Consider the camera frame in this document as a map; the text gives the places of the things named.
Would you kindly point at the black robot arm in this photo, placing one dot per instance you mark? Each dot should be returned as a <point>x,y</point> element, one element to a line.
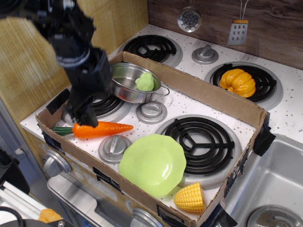
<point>69,31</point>

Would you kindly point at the silver back stove knob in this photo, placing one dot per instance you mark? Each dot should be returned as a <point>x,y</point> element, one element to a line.
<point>205,55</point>

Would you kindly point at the orange object bottom left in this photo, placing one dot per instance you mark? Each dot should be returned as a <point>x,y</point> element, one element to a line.
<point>48,216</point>

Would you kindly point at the back right black burner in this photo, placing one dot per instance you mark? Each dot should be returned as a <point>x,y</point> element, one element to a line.
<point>265,83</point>

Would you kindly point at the black burner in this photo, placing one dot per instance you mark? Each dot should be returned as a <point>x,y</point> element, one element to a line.
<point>154,47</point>
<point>207,146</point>
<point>265,83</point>
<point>101,103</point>

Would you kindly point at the silver stove knob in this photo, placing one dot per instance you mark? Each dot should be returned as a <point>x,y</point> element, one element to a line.
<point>112,149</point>
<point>205,55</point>
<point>152,112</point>

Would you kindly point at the silver left oven knob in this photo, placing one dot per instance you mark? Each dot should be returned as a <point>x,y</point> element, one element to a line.
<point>55,164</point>

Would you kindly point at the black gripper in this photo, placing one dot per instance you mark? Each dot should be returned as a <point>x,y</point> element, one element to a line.
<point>88,79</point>

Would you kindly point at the metal sink basin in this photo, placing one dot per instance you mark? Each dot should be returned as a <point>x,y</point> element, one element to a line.
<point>269,193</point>

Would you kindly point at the green toy broccoli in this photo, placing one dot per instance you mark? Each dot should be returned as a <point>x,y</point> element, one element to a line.
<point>145,82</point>

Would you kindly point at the silver oven door handle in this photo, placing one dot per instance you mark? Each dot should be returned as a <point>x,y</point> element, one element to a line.
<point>86,203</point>

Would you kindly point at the orange toy carrot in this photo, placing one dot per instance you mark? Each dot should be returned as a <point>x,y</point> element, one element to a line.
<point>90,132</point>

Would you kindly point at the front left black burner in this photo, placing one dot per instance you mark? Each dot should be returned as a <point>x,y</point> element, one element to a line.
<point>101,103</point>

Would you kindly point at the light green plastic plate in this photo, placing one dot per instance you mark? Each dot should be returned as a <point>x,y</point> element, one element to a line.
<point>155,163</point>

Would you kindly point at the silver front stove knob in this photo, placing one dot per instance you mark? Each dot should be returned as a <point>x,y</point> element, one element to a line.
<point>112,149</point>

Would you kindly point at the hanging metal spatula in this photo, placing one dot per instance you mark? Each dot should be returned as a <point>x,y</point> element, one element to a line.
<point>239,27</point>

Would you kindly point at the back left black burner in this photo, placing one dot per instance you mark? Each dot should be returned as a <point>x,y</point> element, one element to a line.
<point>154,47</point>

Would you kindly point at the hanging metal strainer ladle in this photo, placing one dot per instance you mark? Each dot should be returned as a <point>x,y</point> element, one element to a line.
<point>190,18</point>

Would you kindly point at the cardboard fence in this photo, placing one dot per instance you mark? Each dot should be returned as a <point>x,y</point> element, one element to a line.
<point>206,94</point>

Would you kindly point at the silver oven knob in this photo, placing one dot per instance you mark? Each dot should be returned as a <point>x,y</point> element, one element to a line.
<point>142,218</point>
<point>55,164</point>

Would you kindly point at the silver right oven knob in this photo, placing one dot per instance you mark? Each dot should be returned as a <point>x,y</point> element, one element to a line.
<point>142,218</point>

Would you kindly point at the small steel pot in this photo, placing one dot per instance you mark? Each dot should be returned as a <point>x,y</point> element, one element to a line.
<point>124,86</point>

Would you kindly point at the yellow toy corn cob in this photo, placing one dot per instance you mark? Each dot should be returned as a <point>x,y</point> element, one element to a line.
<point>191,198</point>

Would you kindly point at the silver centre stove knob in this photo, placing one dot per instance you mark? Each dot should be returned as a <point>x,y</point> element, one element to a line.
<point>152,112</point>

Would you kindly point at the orange toy pumpkin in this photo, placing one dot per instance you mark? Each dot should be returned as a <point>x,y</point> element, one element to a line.
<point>239,82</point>

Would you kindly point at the front right black burner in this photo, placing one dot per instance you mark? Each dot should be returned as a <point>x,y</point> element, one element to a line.
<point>207,146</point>

